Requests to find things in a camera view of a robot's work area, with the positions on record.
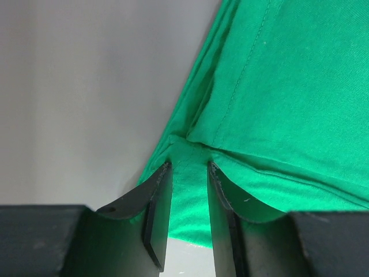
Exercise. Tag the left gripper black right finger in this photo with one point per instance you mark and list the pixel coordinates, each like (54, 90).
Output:
(250, 238)

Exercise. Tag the green t shirt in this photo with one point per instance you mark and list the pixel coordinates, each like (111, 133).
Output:
(278, 99)

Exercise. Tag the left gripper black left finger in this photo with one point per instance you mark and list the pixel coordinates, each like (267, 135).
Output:
(127, 237)

